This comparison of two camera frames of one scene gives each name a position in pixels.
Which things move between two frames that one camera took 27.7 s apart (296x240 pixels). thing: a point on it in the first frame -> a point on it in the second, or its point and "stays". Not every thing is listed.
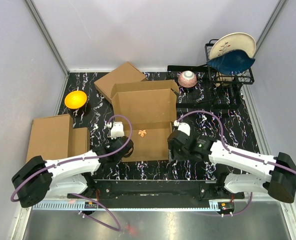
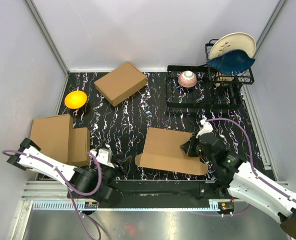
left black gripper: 110,140 -> 123,165
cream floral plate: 232,41 stays
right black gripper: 176,155 -> 188,147
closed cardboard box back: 125,73 stays
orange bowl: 75,99 stays
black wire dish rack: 203,86 stays
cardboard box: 151,107 -> 163,151
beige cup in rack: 223,80 stays
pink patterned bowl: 187,79 stays
